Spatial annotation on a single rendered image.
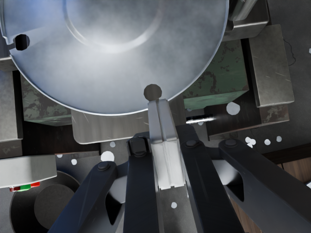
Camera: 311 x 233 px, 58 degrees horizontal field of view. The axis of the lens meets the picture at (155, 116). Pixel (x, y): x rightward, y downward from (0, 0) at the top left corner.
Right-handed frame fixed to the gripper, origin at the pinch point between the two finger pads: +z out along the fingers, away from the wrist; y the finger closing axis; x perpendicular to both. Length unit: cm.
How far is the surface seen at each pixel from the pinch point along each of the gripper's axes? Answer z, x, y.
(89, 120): 15.9, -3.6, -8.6
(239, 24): 27.9, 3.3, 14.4
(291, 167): 47, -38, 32
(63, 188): 78, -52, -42
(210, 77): 30.4, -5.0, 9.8
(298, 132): 81, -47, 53
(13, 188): 27.0, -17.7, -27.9
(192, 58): 18.2, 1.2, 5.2
